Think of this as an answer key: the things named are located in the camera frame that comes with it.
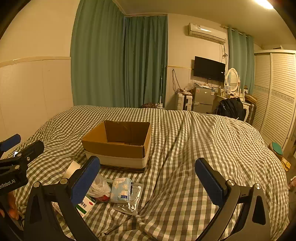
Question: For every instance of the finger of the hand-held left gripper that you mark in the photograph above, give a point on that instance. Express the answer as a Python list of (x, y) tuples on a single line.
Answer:
[(32, 148), (11, 140)]

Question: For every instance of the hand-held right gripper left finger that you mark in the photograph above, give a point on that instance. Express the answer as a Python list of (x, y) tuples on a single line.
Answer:
[(84, 183)]

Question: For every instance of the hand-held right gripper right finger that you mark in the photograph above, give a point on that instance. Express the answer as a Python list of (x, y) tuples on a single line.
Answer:
[(209, 182)]

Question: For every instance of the clear plastic bag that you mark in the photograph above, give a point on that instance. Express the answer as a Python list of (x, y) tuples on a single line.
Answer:
[(100, 187)]

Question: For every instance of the white green medicine box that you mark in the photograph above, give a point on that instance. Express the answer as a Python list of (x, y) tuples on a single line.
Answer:
[(85, 206)]

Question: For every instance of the white tissue pack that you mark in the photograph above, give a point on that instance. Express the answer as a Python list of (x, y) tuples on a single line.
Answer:
[(120, 190)]

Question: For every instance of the cardboard box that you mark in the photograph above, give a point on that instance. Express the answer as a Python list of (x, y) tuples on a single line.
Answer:
[(111, 150)]

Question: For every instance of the silver foil pouch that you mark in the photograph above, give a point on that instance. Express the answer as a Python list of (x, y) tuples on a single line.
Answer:
[(134, 199)]

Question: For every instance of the person's left hand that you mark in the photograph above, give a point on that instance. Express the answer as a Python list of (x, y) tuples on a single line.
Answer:
[(12, 206)]

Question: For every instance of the grey checkered blanket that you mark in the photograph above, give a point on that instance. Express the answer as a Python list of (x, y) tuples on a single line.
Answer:
[(185, 150)]

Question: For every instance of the green cushioned stool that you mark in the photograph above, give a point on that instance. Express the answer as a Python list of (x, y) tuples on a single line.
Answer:
[(277, 148)]

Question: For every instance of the black bag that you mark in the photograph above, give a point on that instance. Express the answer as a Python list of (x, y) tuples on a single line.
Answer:
[(230, 109)]

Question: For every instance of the grey mini fridge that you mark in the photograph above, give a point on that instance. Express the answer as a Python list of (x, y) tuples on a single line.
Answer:
[(203, 99)]

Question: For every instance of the white suitcase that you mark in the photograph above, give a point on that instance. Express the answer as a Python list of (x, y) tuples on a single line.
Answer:
[(183, 102)]

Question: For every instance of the clear water jug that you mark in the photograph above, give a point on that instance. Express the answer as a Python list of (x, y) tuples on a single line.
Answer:
[(159, 106)]

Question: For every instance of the brown patterned cushion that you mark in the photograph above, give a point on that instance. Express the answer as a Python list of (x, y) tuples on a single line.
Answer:
[(149, 105)]

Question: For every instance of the crumpled clear plastic wrap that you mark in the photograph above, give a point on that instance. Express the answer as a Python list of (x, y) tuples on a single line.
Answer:
[(192, 85)]

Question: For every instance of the white oval vanity mirror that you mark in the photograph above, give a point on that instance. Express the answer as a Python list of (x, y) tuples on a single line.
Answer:
[(232, 80)]

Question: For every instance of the white mop pole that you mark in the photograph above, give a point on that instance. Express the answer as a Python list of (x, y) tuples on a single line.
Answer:
[(161, 85)]

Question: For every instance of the white louvred wardrobe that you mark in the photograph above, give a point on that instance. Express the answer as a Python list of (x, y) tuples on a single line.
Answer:
[(277, 97)]

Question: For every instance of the green curtain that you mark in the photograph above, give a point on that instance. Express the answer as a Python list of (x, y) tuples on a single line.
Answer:
[(239, 58), (99, 58), (145, 60)]

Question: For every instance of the white air conditioner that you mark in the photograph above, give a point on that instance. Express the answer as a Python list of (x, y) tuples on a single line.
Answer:
[(205, 32)]

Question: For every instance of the black wall television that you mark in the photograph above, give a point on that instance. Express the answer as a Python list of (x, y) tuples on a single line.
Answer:
[(208, 68)]

